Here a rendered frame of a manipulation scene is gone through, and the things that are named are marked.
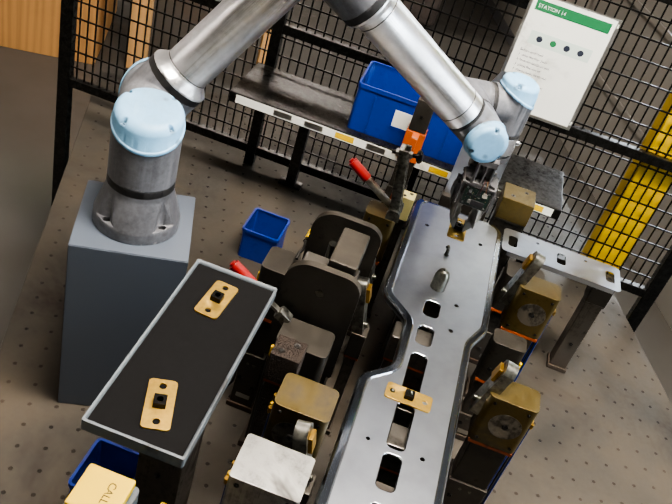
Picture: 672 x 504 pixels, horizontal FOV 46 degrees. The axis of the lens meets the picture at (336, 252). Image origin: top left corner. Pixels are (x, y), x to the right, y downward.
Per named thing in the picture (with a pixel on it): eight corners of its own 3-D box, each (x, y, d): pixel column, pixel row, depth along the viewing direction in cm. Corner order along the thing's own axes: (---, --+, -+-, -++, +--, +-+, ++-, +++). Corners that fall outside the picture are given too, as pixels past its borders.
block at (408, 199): (369, 318, 199) (414, 200, 178) (356, 313, 199) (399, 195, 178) (372, 310, 202) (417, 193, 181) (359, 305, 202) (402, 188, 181)
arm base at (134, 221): (85, 238, 134) (89, 190, 129) (99, 188, 146) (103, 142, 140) (175, 251, 138) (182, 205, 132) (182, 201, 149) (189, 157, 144)
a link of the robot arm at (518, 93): (495, 65, 150) (536, 73, 152) (475, 115, 157) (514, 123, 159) (507, 85, 144) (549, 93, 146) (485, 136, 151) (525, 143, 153)
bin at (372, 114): (456, 167, 203) (474, 123, 195) (345, 127, 205) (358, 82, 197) (464, 139, 216) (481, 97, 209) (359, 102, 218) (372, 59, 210)
